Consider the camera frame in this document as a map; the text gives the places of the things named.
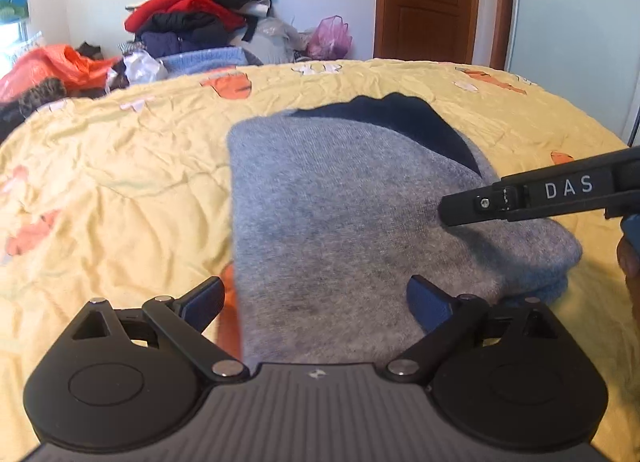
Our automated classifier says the grey navy knit sweater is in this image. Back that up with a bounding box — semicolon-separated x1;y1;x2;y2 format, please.
227;94;582;367

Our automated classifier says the person's right hand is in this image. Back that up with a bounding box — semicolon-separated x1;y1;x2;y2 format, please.
616;238;640;324

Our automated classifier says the yellow carrot print bedsheet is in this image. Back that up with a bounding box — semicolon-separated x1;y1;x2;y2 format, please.
1;59;623;461

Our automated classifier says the light blue quilted blanket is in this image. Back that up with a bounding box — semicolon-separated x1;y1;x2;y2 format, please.
158;46;262;78

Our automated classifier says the white crumpled plastic bag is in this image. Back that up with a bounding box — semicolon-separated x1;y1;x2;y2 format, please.
105;50;168;92

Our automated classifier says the brown wooden door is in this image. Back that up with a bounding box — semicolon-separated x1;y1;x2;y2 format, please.
373;0;515;70

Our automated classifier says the leopard print garment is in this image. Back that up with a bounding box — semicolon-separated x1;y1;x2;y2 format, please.
1;78;66;124

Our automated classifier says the dark navy jacket on pile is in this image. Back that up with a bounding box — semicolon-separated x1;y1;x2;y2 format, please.
136;11;245;58

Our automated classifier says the grey bundle under pile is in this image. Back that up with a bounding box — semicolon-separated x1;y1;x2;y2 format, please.
229;17;310;64

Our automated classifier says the orange plastic bag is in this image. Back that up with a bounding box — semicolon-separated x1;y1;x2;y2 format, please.
1;44;119;102

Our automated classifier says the pink plastic bag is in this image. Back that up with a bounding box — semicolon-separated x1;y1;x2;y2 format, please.
306;16;352;60

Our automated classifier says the red garment on pile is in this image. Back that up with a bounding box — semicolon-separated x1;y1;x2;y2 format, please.
124;0;245;33

